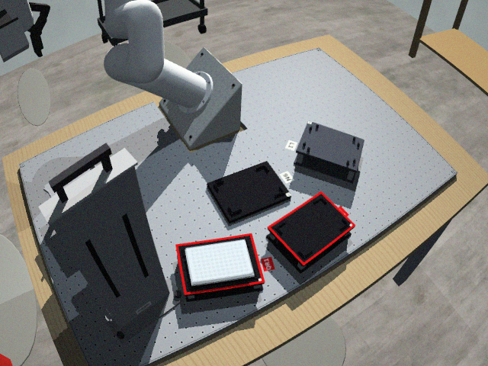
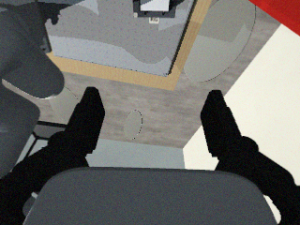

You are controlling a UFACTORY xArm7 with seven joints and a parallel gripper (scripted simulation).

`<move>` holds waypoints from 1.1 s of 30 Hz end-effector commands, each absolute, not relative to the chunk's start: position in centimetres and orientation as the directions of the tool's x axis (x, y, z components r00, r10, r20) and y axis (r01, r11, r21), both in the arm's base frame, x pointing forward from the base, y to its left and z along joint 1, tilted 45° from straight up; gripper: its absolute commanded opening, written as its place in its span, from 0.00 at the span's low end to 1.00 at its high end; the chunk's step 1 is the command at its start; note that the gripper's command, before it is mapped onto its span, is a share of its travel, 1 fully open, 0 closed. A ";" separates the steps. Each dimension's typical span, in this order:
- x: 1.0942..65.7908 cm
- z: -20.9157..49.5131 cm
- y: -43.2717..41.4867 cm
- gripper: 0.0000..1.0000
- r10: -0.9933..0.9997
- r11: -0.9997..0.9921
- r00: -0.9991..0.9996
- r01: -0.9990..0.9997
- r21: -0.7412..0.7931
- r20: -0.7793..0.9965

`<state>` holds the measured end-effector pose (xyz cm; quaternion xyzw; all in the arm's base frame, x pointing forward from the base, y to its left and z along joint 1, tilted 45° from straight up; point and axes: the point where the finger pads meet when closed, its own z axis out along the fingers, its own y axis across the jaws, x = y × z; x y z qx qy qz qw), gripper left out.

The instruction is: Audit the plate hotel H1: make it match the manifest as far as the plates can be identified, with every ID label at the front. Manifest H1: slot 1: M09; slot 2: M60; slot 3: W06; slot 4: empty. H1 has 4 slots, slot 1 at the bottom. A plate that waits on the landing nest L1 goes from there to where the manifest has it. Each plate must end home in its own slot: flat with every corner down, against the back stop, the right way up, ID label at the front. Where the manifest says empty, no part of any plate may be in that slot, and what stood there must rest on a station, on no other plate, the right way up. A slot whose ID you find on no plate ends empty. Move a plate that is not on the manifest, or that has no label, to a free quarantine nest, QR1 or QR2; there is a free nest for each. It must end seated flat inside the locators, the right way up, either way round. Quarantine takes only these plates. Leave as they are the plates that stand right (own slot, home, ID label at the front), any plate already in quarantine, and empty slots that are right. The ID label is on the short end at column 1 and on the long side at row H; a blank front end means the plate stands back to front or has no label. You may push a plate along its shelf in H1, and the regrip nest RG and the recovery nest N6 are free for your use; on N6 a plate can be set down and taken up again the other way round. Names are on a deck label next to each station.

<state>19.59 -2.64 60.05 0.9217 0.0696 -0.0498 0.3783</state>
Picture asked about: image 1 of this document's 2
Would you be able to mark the dark grey rectangular nest with corner posts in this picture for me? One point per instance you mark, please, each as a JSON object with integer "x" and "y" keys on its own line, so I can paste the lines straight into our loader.
{"x": 329, "y": 151}

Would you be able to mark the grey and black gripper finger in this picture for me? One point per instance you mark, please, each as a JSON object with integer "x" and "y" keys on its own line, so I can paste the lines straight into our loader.
{"x": 36, "y": 29}

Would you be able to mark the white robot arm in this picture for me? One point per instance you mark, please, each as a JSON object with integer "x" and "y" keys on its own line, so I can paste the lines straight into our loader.
{"x": 141, "y": 23}

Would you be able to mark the black rectangular nest with red border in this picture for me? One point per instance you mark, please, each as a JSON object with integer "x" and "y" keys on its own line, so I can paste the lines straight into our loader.
{"x": 206, "y": 291}
{"x": 305, "y": 235}

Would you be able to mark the white microplate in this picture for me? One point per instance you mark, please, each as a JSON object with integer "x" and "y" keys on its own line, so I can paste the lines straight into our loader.
{"x": 219, "y": 262}

